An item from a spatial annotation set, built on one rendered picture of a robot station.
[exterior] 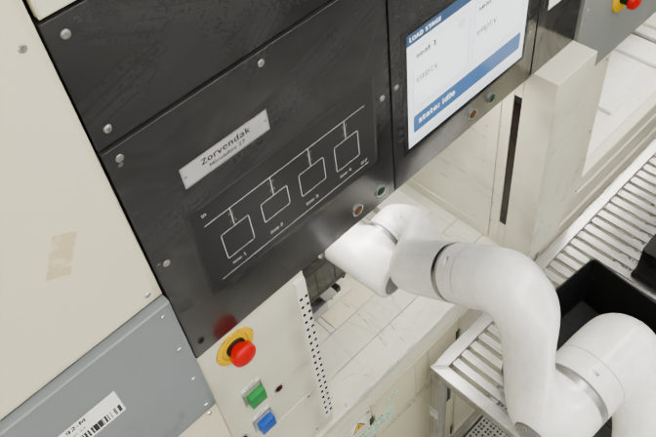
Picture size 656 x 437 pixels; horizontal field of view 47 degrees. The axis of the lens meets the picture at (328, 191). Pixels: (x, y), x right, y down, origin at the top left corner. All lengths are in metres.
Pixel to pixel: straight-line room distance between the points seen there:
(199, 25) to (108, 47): 0.10
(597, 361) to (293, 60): 0.53
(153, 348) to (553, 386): 0.49
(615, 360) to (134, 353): 0.59
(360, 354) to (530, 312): 0.70
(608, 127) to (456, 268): 1.11
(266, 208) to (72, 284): 0.26
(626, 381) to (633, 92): 1.28
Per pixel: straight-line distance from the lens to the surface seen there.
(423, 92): 1.10
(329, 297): 1.67
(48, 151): 0.72
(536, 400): 0.98
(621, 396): 1.04
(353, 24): 0.91
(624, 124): 2.10
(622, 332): 1.05
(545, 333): 0.98
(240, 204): 0.91
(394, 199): 1.82
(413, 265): 1.12
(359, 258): 1.28
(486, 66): 1.22
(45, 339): 0.86
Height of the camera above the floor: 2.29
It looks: 49 degrees down
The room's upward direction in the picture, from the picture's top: 8 degrees counter-clockwise
